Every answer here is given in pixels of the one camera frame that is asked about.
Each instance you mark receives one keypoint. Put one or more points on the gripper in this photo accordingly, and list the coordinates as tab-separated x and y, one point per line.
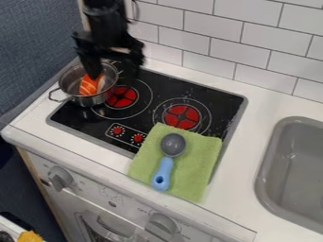
107	42

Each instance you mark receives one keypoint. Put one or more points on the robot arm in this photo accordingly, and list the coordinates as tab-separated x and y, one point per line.
104	15

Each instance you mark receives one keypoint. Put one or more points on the orange toy salmon sushi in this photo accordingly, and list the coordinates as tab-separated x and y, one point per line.
89	86

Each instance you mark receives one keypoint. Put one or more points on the silver pot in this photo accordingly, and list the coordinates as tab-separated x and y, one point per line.
69	85

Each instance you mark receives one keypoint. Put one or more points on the toy stove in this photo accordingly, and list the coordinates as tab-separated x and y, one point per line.
168	94

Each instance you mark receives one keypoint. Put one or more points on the grey and blue scoop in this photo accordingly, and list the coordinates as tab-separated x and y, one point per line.
165	167

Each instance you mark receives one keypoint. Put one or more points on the green cloth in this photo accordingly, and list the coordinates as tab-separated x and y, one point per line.
193	164

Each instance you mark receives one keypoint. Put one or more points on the toy sink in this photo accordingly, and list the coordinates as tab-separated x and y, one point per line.
294	173

